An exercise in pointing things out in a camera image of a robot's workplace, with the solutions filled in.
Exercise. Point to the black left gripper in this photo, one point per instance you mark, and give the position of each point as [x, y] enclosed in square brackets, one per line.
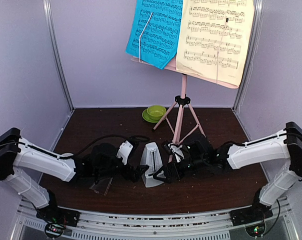
[136, 173]

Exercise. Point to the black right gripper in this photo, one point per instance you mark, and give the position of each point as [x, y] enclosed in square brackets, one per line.
[168, 173]

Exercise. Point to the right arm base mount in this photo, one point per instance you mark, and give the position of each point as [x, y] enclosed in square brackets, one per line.
[252, 219]

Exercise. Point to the blue sheet music page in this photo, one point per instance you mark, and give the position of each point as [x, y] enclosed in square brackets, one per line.
[155, 31]

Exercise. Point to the clear metronome front cover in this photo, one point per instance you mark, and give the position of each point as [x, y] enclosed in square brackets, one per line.
[101, 185]

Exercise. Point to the white metronome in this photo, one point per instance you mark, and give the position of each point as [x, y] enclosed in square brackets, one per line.
[151, 157]

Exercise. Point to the pink music stand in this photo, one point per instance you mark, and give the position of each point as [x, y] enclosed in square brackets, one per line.
[182, 100]

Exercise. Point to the yellow sheet music page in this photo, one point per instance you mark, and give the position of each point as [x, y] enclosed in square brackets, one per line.
[214, 38]

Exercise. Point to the white and dark bowl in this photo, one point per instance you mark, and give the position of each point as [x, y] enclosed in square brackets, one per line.
[66, 156]

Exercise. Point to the green bowl with saucer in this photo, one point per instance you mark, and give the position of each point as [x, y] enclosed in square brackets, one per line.
[153, 113]

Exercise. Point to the aluminium front rail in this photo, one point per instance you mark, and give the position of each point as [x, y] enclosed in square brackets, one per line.
[206, 225]

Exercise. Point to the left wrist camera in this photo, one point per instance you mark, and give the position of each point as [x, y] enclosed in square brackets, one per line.
[124, 152]

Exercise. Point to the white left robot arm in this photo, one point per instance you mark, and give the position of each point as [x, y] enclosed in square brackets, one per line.
[104, 161]

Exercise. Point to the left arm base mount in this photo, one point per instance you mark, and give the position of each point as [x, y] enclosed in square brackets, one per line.
[58, 221]

